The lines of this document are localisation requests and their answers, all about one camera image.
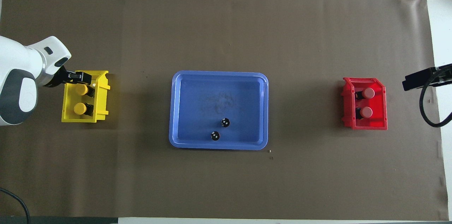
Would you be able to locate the red push button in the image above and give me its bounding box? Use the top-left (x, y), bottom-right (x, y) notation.
top-left (355, 107), bottom-right (373, 119)
top-left (355, 87), bottom-right (375, 100)

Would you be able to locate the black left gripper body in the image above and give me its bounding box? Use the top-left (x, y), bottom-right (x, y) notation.
top-left (44, 66), bottom-right (70, 88)

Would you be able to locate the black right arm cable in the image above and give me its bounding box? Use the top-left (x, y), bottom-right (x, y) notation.
top-left (419, 72), bottom-right (452, 128)

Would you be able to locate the brown paper table mat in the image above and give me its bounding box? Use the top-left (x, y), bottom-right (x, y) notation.
top-left (0, 0), bottom-right (449, 220)

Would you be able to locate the red plastic bin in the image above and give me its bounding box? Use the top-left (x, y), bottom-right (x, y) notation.
top-left (341, 77), bottom-right (388, 131)

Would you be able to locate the yellow plastic bin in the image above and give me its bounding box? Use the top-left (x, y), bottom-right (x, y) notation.
top-left (61, 71), bottom-right (111, 123)

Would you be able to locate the blue plastic tray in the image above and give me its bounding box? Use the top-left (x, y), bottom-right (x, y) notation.
top-left (169, 71), bottom-right (269, 151)

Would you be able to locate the yellow push button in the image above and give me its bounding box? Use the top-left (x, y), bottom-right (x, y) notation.
top-left (73, 102), bottom-right (94, 116)
top-left (76, 84), bottom-right (95, 97)

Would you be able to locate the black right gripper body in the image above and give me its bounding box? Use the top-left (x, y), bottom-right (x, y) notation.
top-left (402, 63), bottom-right (452, 91)

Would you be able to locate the black loose floor cable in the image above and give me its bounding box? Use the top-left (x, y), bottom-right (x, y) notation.
top-left (0, 188), bottom-right (31, 224)

